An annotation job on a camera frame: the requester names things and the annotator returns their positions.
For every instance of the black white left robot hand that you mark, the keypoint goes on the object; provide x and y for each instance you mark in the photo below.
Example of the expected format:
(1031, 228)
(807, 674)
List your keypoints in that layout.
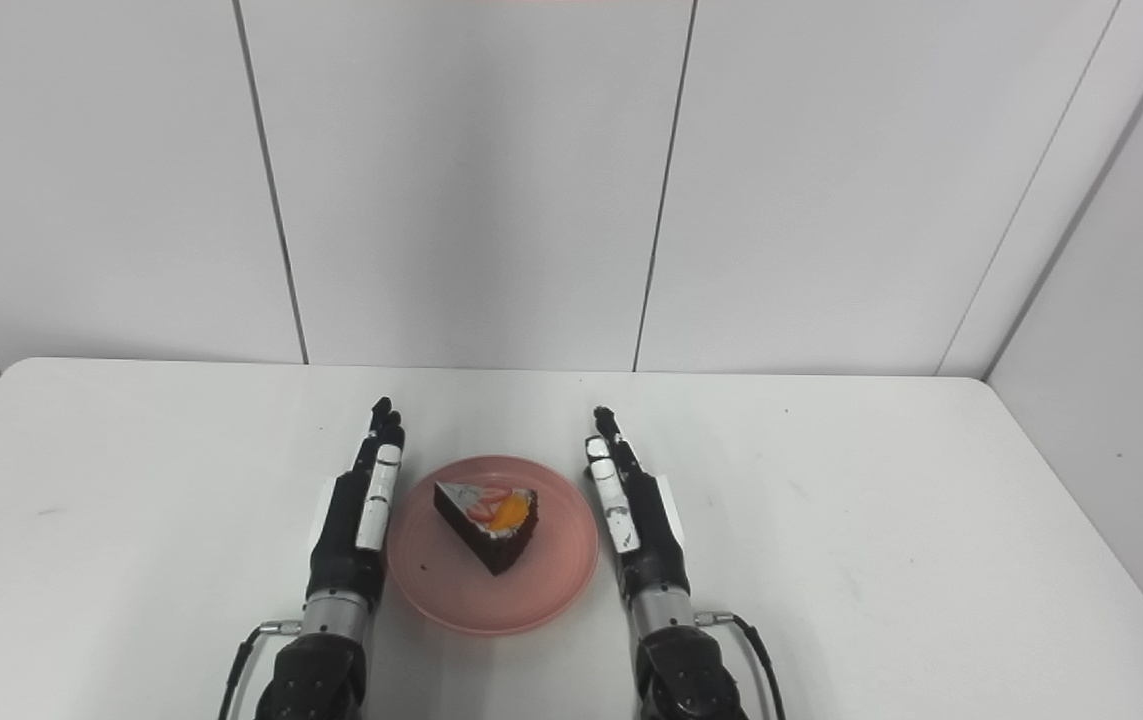
(346, 545)

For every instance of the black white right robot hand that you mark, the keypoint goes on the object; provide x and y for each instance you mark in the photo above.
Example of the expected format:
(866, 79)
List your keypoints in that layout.
(651, 545)

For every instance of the pink round plate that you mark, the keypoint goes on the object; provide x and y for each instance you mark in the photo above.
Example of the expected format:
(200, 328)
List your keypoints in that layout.
(551, 575)

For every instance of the chocolate cake slice with fruit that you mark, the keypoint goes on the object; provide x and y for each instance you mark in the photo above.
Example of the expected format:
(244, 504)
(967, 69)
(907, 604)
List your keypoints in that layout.
(496, 530)

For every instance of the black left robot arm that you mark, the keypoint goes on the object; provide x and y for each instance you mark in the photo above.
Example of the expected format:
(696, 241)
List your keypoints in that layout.
(321, 675)

